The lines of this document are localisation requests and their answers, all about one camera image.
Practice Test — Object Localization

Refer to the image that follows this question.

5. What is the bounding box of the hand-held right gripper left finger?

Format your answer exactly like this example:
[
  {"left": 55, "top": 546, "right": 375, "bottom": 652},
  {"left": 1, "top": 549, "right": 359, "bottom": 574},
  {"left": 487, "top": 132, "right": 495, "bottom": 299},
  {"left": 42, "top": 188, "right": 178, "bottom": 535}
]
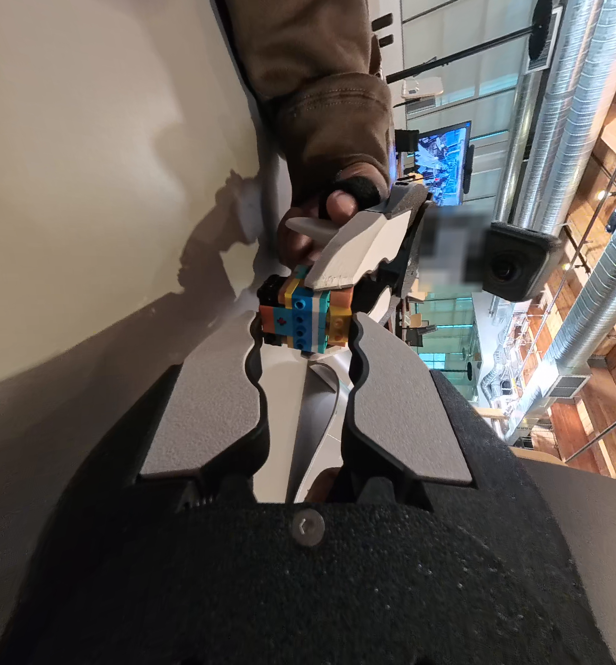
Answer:
[{"left": 139, "top": 311, "right": 270, "bottom": 486}]

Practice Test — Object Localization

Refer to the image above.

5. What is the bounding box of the silver air duct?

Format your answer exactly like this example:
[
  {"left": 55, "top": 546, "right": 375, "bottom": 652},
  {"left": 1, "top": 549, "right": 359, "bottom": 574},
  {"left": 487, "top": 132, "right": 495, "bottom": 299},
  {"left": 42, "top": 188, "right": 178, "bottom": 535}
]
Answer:
[
  {"left": 492, "top": 0, "right": 616, "bottom": 237},
  {"left": 544, "top": 222, "right": 616, "bottom": 376}
]

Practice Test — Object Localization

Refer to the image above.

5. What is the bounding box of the person's left hand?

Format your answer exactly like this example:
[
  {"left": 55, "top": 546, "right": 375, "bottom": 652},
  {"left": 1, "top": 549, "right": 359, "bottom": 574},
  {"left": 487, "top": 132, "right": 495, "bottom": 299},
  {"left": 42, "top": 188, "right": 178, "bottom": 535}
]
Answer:
[{"left": 277, "top": 161, "right": 390, "bottom": 272}]

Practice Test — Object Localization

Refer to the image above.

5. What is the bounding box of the person's left forearm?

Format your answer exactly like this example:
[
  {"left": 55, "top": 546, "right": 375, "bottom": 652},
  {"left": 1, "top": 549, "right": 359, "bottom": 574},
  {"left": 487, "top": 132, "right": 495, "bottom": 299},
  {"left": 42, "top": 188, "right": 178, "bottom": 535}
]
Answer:
[{"left": 224, "top": 0, "right": 398, "bottom": 206}]

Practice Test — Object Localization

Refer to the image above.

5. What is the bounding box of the grey desk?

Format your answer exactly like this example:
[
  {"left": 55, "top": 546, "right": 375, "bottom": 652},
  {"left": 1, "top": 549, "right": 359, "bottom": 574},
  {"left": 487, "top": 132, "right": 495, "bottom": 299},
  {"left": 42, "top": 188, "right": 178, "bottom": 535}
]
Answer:
[{"left": 0, "top": 0, "right": 294, "bottom": 665}]

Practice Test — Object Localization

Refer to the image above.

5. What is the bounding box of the ceiling air vent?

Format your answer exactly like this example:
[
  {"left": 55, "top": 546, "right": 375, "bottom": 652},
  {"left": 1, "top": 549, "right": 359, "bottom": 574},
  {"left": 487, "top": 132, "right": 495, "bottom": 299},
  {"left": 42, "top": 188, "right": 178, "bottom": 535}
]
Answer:
[{"left": 547, "top": 370, "right": 592, "bottom": 401}]

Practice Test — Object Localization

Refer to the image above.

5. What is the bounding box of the black floor lamp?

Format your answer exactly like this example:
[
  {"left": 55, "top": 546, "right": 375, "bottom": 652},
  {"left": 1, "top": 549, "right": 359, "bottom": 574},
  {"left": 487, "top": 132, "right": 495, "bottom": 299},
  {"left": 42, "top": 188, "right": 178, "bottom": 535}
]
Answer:
[{"left": 385, "top": 0, "right": 554, "bottom": 85}]

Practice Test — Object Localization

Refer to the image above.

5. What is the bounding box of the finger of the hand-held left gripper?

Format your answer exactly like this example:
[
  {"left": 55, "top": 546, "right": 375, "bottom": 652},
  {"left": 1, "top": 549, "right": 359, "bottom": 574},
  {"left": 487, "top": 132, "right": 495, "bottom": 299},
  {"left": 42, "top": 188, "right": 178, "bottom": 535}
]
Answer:
[
  {"left": 305, "top": 209, "right": 419, "bottom": 292},
  {"left": 359, "top": 259, "right": 408, "bottom": 326}
]

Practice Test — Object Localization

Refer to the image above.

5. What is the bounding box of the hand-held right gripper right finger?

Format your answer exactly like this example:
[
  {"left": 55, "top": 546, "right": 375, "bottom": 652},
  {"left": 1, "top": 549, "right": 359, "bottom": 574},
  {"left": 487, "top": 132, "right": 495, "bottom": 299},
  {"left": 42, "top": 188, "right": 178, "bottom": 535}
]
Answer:
[{"left": 341, "top": 311, "right": 476, "bottom": 487}]

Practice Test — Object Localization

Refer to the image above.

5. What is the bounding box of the wall television screen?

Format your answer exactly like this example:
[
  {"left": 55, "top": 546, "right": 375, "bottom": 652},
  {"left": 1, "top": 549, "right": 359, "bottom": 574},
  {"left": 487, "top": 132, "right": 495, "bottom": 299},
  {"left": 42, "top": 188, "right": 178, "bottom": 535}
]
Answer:
[{"left": 413, "top": 121, "right": 473, "bottom": 207}]

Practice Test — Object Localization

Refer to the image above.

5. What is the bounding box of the brown teal toy brick model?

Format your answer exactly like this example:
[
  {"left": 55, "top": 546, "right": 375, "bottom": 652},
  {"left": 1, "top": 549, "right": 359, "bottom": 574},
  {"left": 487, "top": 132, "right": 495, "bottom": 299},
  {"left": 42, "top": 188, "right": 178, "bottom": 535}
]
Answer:
[{"left": 257, "top": 264, "right": 355, "bottom": 357}]

